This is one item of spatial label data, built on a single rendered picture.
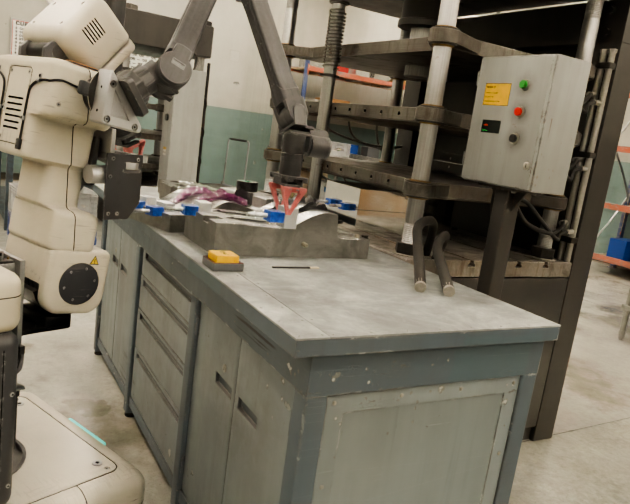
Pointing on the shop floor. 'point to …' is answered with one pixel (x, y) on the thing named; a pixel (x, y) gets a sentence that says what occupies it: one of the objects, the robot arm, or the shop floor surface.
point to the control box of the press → (521, 141)
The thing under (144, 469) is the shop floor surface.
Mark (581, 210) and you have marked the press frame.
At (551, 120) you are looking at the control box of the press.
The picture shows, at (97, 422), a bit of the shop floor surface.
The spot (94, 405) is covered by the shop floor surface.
